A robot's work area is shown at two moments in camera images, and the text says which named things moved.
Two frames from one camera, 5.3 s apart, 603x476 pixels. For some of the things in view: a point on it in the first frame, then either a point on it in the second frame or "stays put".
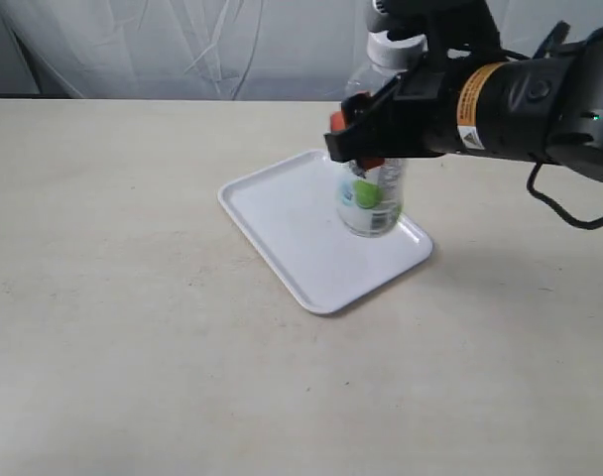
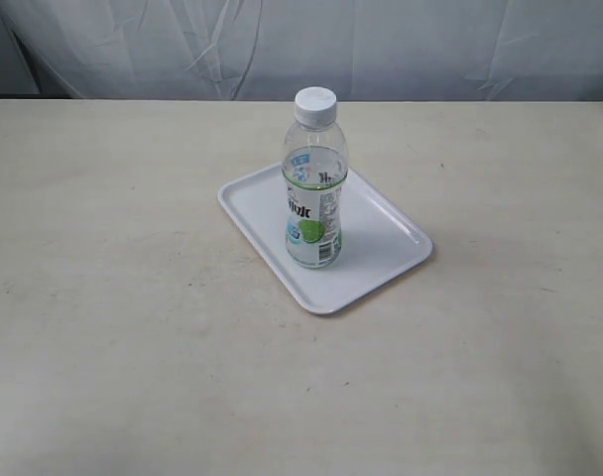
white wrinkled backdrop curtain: x=264 y=50 stays put
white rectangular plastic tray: x=291 y=208 stays put
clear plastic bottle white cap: x=371 y=203 → x=314 y=168
